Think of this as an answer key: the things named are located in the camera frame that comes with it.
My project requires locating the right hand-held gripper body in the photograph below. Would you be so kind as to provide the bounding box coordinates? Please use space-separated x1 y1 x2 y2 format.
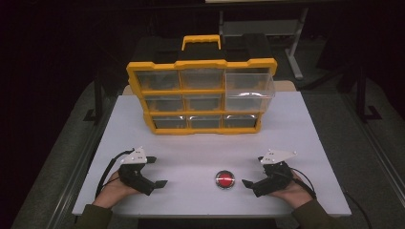
252 149 298 198

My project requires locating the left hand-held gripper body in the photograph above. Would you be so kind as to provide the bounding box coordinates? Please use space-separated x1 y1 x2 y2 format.
118 146 157 197

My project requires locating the person's right hand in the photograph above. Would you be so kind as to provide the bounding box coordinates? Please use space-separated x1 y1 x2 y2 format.
268 171 315 210

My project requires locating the person's left hand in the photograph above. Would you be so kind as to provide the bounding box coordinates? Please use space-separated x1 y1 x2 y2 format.
93 171 141 210

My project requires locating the red round button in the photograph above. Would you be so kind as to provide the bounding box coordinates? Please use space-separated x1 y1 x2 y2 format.
214 169 236 190

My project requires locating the set of small clear drawers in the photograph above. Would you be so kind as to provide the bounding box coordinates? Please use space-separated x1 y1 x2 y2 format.
135 68 260 130

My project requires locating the clear plastic drawer bin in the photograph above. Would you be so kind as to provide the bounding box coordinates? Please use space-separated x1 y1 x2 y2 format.
224 73 276 113

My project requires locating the black metal stand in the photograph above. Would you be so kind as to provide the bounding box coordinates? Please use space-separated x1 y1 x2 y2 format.
83 75 107 124
354 63 383 124

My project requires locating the yellow black organizer cabinet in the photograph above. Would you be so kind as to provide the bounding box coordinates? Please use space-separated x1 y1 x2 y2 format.
125 33 278 136

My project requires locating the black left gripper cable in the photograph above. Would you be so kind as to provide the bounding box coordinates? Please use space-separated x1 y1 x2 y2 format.
95 148 136 198

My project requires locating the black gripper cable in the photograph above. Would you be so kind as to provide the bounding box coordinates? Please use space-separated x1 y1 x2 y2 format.
95 148 136 198
290 167 318 200

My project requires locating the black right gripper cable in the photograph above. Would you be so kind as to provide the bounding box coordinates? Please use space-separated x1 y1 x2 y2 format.
290 167 318 200

